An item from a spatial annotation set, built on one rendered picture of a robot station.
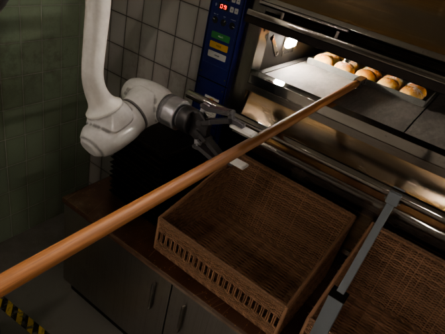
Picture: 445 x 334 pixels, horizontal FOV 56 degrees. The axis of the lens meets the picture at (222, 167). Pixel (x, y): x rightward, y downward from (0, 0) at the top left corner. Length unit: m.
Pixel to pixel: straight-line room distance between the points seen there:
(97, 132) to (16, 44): 1.00
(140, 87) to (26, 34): 0.94
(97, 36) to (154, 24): 0.89
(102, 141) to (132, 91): 0.19
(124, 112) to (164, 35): 0.86
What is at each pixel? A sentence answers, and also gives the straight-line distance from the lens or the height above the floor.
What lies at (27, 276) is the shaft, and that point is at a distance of 0.68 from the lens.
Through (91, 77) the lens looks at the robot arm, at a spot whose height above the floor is 1.28.
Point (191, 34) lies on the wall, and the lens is 1.84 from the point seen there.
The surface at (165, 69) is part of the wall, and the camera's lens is 1.96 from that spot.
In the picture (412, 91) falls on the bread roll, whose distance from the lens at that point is 1.95.
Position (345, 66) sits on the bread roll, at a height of 1.22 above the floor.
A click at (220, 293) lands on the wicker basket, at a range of 1.49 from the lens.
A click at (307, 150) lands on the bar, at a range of 1.22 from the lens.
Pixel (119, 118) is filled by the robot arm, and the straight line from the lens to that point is 1.11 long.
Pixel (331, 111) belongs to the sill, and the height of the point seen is 1.17.
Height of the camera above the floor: 1.69
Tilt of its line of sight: 31 degrees down
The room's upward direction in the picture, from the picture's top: 14 degrees clockwise
